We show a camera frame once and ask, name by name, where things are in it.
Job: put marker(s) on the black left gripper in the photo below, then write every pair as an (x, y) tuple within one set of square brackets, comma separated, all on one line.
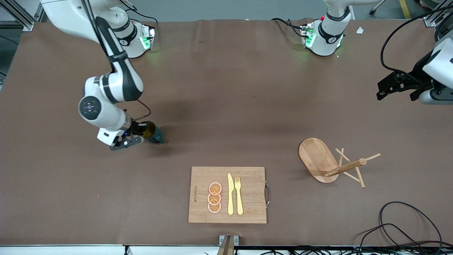
[(417, 79)]

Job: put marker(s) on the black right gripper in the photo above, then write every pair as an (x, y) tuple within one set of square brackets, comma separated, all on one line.
[(135, 127)]

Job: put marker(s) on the dark teal cup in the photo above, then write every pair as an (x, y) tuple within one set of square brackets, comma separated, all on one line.
[(157, 136)]

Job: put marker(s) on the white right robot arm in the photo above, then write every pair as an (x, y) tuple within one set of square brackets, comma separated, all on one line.
[(106, 113)]

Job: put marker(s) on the white paper scrap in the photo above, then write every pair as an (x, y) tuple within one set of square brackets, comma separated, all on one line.
[(360, 30)]

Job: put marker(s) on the orange slice toy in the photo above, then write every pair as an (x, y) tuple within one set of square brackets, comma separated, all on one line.
[(215, 188), (214, 199), (214, 208)]

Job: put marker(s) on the brown table mat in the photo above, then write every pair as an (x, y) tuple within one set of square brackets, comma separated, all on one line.
[(247, 141)]

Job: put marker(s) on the yellow plastic knife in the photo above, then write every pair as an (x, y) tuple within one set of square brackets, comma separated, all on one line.
[(230, 198)]

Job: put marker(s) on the wooden mug tree stand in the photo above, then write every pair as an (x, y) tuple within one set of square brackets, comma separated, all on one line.
[(311, 156)]

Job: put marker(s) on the yellow plastic fork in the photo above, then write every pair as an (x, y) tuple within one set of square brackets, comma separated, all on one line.
[(239, 202)]

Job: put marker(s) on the bamboo cutting board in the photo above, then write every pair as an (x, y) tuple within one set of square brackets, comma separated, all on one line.
[(251, 191)]

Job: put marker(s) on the aluminium frame profile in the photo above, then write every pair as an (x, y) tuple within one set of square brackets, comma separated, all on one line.
[(428, 22), (27, 24)]

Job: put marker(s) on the white table edge rail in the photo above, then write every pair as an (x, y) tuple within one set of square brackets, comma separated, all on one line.
[(70, 250)]

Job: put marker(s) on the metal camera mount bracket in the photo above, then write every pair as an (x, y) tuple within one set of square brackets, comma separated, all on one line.
[(226, 248)]

